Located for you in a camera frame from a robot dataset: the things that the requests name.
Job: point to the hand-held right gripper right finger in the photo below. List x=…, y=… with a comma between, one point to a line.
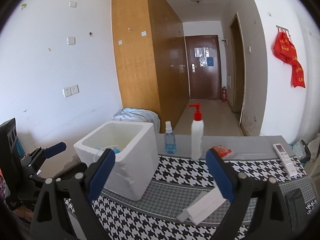
x=220, y=175

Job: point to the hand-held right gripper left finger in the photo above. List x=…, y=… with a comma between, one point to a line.
x=100, y=175

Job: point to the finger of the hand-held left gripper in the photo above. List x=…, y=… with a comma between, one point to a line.
x=72, y=168
x=53, y=148

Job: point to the white foam box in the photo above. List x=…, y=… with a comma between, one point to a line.
x=130, y=167

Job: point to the orange red packet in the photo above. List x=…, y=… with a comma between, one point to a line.
x=222, y=151

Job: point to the white red pump bottle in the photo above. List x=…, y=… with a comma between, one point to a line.
x=197, y=140

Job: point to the houndstooth tablecloth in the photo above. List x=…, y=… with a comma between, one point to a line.
x=175, y=180

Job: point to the blue spray bottle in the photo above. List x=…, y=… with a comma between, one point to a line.
x=170, y=146

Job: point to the white remote control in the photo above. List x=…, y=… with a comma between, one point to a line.
x=285, y=158

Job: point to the light blue bed sheet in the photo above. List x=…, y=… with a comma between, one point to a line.
x=135, y=116

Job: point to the red fire extinguisher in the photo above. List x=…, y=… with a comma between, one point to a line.
x=224, y=95

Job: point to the dark brown door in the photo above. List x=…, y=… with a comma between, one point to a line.
x=205, y=80

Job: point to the wooden wardrobe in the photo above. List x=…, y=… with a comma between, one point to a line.
x=135, y=67

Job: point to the blue paper sheet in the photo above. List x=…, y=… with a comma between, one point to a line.
x=210, y=61

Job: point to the white paper sheet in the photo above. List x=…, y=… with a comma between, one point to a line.
x=203, y=52

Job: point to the red plastic bag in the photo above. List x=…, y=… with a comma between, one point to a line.
x=298, y=76
x=285, y=47

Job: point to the metal hook rack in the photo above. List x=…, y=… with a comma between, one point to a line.
x=282, y=28

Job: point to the white wall socket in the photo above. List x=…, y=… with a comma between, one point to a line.
x=66, y=92
x=74, y=89

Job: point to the wooden side door frame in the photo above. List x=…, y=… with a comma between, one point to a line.
x=237, y=67

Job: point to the white wall switch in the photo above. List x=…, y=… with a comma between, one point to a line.
x=71, y=40
x=72, y=4

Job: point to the metal wall bracket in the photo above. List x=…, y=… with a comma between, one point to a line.
x=224, y=40

